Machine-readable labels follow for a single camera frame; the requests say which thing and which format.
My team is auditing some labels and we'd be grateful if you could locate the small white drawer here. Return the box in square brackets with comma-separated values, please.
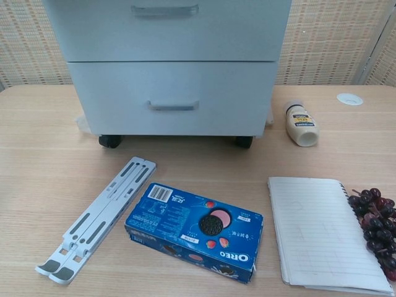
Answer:
[66, 60, 278, 137]

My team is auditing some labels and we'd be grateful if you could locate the medium white drawer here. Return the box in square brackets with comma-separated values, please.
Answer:
[41, 0, 293, 62]

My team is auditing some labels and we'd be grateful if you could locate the black caster wheel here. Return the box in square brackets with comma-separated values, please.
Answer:
[98, 134, 124, 150]
[235, 135, 254, 148]

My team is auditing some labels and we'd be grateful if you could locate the blue Oreo cookie box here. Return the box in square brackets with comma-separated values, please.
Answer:
[124, 182, 264, 284]

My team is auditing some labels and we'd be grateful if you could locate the beige drink bottle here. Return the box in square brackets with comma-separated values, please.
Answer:
[283, 99, 320, 148]

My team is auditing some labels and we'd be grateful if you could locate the folded silver laptop stand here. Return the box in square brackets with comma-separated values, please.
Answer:
[34, 156, 158, 285]

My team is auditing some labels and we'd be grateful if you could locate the white lined spiral notebook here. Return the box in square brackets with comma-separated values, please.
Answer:
[267, 176, 394, 295]

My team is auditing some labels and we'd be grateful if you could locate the dark red grape bunch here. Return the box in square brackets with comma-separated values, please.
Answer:
[348, 187, 396, 282]

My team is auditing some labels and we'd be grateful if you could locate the round grey cable grommet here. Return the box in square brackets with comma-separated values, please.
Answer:
[336, 92, 364, 107]

